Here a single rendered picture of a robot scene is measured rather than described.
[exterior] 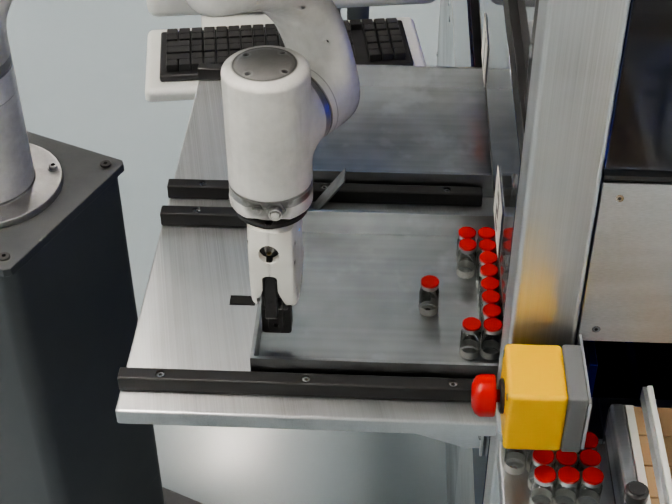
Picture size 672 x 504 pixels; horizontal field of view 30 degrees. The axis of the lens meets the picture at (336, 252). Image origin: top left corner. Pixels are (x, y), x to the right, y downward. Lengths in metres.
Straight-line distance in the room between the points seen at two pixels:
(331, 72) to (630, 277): 0.35
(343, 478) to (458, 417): 1.10
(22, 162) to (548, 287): 0.76
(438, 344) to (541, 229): 0.31
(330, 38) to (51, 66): 2.49
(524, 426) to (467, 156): 0.59
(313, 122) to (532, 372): 0.31
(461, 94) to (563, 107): 0.76
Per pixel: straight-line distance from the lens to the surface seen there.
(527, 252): 1.13
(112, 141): 3.30
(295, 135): 1.17
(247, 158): 1.18
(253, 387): 1.32
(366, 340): 1.38
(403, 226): 1.52
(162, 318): 1.43
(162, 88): 1.97
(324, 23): 1.20
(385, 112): 1.75
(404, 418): 1.31
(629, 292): 1.18
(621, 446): 1.24
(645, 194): 1.11
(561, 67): 1.02
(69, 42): 3.76
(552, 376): 1.15
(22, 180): 1.65
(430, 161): 1.65
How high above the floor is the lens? 1.84
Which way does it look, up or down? 40 degrees down
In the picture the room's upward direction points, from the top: straight up
